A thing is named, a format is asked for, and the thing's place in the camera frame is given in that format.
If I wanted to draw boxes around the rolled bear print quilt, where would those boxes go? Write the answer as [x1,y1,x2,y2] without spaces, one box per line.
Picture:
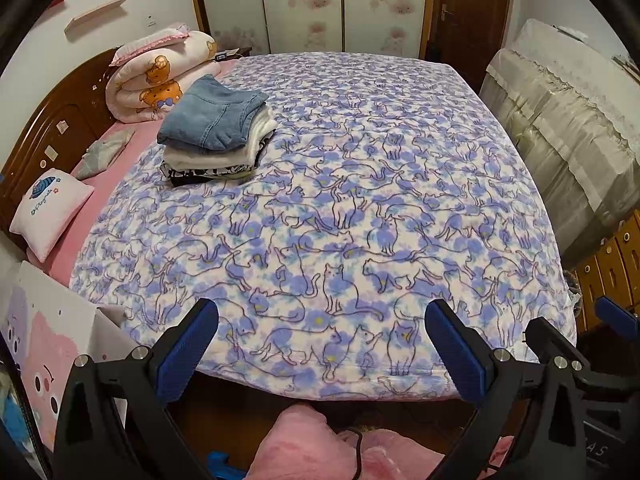
[105,30,223,123]

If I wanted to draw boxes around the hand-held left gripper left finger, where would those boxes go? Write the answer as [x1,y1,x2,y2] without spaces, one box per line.
[52,298,221,480]

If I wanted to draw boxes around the pink frilled pillow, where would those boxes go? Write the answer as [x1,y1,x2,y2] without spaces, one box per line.
[109,22,191,66]

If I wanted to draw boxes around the pink cartoon printed box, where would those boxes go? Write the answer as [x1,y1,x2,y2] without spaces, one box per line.
[0,260,136,453]

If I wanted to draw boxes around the furniture with beige lace cover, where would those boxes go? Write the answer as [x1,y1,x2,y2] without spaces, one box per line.
[479,17,640,266]

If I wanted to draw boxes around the pink wall shelf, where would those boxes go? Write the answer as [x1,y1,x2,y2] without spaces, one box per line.
[64,0,133,36]

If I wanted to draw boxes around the small pink cushion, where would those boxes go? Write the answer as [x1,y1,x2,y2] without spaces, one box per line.
[9,168,95,263]

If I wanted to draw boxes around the grey cloth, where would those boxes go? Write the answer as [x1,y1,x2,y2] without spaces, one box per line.
[75,127,137,181]

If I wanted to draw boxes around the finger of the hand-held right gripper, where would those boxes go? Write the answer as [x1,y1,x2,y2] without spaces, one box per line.
[595,296,640,332]
[524,316,579,363]

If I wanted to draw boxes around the black cable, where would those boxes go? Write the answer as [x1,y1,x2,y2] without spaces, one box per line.
[337,427,368,480]

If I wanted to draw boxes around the white folded garment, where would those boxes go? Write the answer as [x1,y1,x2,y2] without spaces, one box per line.
[162,107,278,171]

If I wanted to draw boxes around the purple cat printed blanket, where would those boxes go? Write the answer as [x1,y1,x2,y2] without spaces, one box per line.
[69,51,576,403]

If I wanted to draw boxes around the black and white patterned garment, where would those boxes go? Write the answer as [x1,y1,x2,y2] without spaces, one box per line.
[160,130,276,188]

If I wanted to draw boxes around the pink bed sheet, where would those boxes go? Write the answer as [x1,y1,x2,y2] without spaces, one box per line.
[25,57,236,291]

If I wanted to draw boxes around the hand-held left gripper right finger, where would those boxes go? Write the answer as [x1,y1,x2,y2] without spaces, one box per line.
[424,299,596,480]

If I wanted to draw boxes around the brown wooden door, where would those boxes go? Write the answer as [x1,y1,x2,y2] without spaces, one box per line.
[430,0,516,68]

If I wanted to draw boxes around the blue denim jeans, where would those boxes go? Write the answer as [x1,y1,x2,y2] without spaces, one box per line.
[156,74,271,153]

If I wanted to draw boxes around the wooden headboard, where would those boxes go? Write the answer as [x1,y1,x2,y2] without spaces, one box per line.
[0,47,121,253]

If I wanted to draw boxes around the wooden drawer cabinet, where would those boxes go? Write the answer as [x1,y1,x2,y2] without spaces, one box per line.
[570,220,640,333]

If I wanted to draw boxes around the person's pink fleece clothing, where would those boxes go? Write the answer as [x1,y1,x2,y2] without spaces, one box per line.
[250,402,516,480]

